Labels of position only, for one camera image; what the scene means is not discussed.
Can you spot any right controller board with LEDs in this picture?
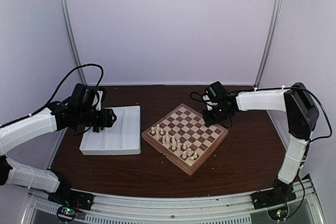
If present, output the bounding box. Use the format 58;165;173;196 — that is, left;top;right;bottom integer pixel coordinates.
267;205;289;221

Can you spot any aluminium front frame rail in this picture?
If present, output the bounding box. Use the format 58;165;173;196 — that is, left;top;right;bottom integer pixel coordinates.
20;174;320;224

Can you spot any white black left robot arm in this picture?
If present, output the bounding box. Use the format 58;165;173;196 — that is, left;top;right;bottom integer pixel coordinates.
1;83;117;205

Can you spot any aluminium right corner post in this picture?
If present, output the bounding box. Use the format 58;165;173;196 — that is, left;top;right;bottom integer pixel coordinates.
254;0;283;87

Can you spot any aluminium corner post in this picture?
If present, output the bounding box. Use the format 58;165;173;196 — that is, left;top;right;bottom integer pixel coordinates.
54;0;87;84
254;0;283;87

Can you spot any wooden chess board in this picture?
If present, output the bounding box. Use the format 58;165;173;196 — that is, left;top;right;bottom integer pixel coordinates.
142;104;228;176

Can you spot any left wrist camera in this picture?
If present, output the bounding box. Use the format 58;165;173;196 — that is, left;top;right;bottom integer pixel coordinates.
92;88;106;111

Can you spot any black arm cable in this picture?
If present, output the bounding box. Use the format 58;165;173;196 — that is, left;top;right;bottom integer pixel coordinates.
190;87;333;217
15;63;105;122

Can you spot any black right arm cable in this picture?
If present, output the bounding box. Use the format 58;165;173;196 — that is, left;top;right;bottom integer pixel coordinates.
190;87;333;217

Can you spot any white plastic sorting tray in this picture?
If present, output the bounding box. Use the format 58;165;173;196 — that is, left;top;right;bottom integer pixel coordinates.
79;105;141;155

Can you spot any white chess pieces group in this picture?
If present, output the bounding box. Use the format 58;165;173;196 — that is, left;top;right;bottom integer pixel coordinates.
149;124;199;166

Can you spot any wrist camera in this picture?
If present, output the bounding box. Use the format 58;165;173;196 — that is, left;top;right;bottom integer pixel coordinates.
92;88;106;111
205;101;216;111

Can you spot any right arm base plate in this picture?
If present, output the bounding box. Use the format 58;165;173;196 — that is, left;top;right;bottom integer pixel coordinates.
251;188;297;210

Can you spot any aluminium left corner post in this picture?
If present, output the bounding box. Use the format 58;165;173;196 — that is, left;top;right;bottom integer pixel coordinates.
54;0;87;84

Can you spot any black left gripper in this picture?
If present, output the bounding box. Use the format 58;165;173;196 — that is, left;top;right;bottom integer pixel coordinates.
77;107;116;127

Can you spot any pile of dark chess pieces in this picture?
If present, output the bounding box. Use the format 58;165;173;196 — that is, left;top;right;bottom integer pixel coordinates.
92;126;104;133

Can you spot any left controller board with LEDs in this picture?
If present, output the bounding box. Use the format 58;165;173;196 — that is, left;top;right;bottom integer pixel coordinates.
56;206;78;222

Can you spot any controller board with leds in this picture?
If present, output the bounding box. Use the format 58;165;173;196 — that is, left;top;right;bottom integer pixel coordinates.
56;206;78;222
267;205;289;221

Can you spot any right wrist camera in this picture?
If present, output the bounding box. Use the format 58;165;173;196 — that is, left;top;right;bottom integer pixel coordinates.
205;101;216;111

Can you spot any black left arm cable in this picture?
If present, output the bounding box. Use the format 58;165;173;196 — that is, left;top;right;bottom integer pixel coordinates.
15;63;105;122

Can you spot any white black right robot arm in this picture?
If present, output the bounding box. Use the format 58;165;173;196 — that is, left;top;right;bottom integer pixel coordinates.
202;81;319;204

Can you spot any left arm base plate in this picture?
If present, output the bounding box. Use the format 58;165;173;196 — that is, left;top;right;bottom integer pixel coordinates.
47;190;94;210

